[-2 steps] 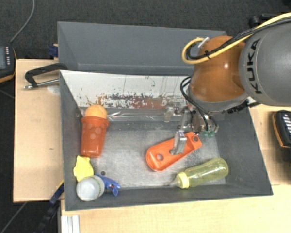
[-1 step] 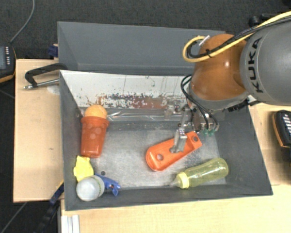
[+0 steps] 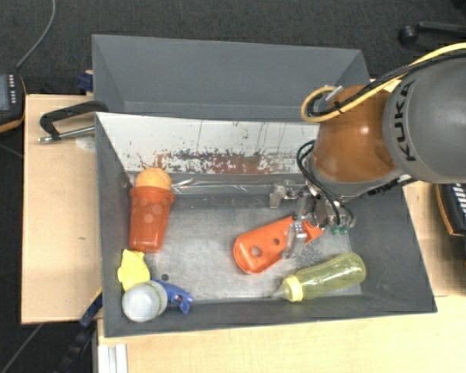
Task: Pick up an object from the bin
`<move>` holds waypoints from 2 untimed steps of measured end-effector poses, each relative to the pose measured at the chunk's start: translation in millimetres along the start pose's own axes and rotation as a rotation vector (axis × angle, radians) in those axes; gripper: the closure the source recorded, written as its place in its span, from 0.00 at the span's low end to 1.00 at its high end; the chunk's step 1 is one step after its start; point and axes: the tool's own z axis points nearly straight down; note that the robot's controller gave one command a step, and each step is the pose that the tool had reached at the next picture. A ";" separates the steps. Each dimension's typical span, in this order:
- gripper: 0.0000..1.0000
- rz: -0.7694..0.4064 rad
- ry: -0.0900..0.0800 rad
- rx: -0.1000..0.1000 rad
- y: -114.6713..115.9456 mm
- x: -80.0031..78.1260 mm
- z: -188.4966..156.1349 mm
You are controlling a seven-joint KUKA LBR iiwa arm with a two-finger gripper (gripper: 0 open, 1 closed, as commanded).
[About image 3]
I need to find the grey metal bin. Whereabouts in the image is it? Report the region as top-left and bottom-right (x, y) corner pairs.
(91, 33), (439, 338)

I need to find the yellow toy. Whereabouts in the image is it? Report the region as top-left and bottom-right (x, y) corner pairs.
(117, 249), (151, 291)

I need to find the orange ball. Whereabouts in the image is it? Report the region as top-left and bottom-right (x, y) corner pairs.
(134, 167), (173, 191)

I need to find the orange plastic cup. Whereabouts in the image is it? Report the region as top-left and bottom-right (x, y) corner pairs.
(127, 186), (176, 254)

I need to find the white spray bottle blue trigger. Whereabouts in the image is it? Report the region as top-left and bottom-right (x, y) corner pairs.
(121, 278), (194, 323)

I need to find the clear yellow baby bottle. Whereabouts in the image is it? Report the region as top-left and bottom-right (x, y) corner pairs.
(281, 252), (367, 302)

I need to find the orange plastic piece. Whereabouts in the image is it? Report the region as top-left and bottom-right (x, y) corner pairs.
(232, 214), (325, 275)

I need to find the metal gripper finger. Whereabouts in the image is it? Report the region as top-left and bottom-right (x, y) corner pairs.
(281, 221), (309, 260)

